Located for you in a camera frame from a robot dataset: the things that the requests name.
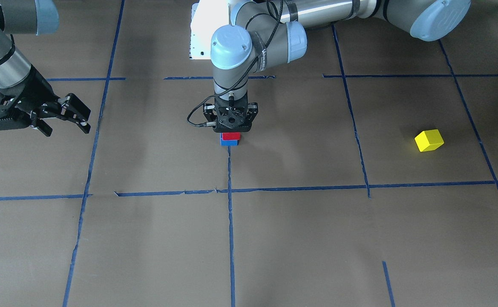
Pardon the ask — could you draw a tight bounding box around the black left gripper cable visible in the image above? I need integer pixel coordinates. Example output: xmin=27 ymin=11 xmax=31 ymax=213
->
xmin=187 ymin=0 xmax=284 ymax=127

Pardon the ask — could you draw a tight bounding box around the blue cube block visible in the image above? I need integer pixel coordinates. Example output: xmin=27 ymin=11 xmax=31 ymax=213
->
xmin=220 ymin=138 xmax=239 ymax=146

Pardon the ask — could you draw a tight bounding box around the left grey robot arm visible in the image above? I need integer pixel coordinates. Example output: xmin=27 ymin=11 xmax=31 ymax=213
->
xmin=192 ymin=0 xmax=471 ymax=133

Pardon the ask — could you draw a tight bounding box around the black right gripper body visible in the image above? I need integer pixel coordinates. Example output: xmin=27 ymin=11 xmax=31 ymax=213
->
xmin=0 ymin=67 xmax=63 ymax=130

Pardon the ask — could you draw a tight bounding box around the yellow cube block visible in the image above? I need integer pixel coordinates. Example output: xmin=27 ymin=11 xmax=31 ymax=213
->
xmin=414 ymin=130 xmax=445 ymax=152

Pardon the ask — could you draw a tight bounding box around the red cube block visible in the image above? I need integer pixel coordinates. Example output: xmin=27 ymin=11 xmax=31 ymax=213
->
xmin=220 ymin=132 xmax=241 ymax=141

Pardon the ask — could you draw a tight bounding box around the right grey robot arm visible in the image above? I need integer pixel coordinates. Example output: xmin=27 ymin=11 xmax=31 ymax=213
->
xmin=0 ymin=0 xmax=91 ymax=136

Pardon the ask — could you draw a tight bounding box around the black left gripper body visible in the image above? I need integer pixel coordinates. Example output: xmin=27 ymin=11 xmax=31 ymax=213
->
xmin=203 ymin=96 xmax=259 ymax=132

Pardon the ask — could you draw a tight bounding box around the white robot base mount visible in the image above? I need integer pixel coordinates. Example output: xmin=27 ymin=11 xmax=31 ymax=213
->
xmin=189 ymin=0 xmax=235 ymax=60

